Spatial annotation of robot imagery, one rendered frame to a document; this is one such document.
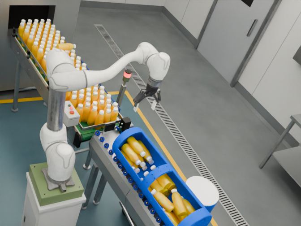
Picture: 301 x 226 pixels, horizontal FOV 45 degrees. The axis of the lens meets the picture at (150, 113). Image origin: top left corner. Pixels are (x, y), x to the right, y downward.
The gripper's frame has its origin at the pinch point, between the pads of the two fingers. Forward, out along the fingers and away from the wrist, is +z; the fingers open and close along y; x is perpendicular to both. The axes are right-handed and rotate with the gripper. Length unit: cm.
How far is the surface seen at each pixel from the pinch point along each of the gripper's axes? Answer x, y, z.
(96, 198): -39, -16, 151
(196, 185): 30, -52, 57
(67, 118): -53, 26, 52
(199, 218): 65, -21, 39
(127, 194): 13, -4, 75
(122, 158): -4, -1, 53
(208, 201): 45, -53, 58
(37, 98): -206, -3, 160
